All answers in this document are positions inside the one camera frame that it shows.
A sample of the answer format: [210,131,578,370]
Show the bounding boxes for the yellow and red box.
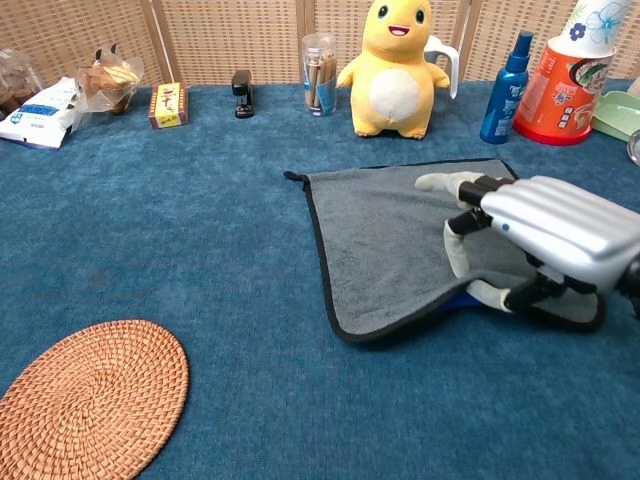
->
[147,82,190,130]

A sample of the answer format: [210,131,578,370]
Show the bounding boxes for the bread in clear bag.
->
[77,43,145,115]

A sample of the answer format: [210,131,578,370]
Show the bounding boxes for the grey and blue cloth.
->
[283,158,606,345]

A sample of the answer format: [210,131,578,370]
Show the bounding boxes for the paper cup with blue flowers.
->
[558,0,632,60]

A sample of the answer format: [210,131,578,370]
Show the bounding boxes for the white and blue snack bag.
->
[0,76,87,151]

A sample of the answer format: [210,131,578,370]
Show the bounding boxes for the red instant noodle cup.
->
[512,35,617,147]

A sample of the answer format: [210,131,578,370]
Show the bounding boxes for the white plastic pitcher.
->
[423,34,460,100]

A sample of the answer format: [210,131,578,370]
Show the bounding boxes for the round woven rattan mat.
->
[0,319,190,480]

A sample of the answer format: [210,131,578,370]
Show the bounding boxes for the yellow plush toy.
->
[335,0,451,141]

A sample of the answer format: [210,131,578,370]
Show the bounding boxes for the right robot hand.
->
[414,171,640,314]

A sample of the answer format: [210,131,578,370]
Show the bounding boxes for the blue spray bottle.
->
[479,30,535,145]

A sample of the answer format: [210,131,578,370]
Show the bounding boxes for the black stapler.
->
[230,69,255,120]

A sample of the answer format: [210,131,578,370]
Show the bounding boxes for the green plastic tray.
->
[591,89,640,143]

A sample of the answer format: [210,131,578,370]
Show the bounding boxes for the clear box of pastries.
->
[0,48,44,121]

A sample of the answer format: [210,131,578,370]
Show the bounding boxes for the rattan folding screen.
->
[0,0,640,89]

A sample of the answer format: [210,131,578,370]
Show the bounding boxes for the blue table cloth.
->
[0,77,640,480]

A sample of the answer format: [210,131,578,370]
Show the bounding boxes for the clear jar of biscuit sticks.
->
[300,32,339,118]

